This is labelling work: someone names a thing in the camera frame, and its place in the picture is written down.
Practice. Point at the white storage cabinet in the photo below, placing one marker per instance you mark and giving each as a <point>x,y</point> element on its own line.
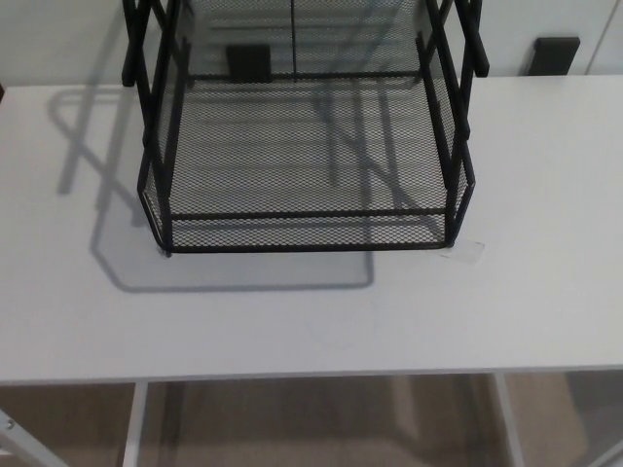
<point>560,14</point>

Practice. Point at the white metal-framed desk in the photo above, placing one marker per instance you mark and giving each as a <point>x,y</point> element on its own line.
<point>132,423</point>

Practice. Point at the clear tape piece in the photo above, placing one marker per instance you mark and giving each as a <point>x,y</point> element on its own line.
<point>469,253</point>

